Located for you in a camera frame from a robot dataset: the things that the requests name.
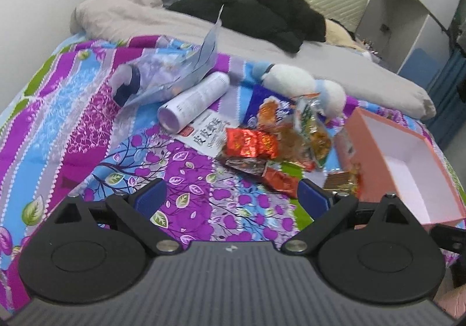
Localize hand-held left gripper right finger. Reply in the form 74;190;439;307
283;180;414;254

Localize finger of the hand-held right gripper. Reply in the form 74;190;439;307
431;225;466;258

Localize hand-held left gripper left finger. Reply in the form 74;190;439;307
54;178;180;256

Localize gold brown snack packet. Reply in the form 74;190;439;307
323;171;362;199

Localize small red snack packet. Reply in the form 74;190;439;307
262;168;303;199

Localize orange clear snack packet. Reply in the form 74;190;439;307
276;122;318;171

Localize dark snack packet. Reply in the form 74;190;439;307
223;157;270;178

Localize green clear snack bag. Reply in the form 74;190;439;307
294;95;333;168

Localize pink cardboard box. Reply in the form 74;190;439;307
334;108;466;230

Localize red foil snack packet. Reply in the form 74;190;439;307
226;127;279;160

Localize white packet with red label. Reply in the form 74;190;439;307
178;111;234;158

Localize blue purple snack bag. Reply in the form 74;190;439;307
243;84;304;129

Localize white spray can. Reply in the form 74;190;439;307
157;71;231;134

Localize colourful printed blanket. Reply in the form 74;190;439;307
0;35;466;312

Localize white and blue plush toy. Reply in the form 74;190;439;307
251;62;347;120

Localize translucent plastic bag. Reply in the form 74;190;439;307
111;6;219;109

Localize blue curtain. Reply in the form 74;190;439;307
426;49;466;153

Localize pink beige pillow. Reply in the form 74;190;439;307
324;18;369;54

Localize grey duvet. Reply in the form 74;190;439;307
71;0;437;121

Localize black clothing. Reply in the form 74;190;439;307
167;0;327;54

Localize white cabinet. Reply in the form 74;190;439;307
355;0;460;87

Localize dark hanging clothes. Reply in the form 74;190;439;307
447;2;466;57

